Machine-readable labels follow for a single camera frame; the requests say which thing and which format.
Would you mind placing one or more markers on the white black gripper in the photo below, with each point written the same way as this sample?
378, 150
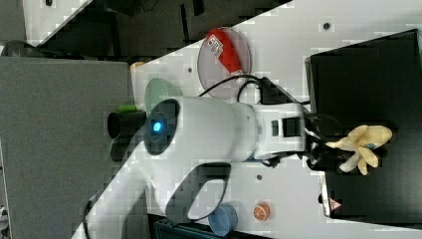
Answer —
281, 130

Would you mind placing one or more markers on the red ketchup bottle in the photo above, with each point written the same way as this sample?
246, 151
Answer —
222, 47

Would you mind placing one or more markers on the grey round plate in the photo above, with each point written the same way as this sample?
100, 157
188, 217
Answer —
211, 71

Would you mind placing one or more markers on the silver black toaster oven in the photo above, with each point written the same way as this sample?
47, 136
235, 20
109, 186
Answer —
376, 82

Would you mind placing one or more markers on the blue cup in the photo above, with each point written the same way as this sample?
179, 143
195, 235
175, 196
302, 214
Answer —
223, 220

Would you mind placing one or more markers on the orange slice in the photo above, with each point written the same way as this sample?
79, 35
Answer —
262, 211

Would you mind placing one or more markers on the green oval colander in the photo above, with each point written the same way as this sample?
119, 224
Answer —
157, 90

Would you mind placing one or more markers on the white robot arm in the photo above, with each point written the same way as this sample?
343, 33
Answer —
189, 146

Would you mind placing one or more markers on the green marker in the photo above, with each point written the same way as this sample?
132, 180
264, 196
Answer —
127, 108

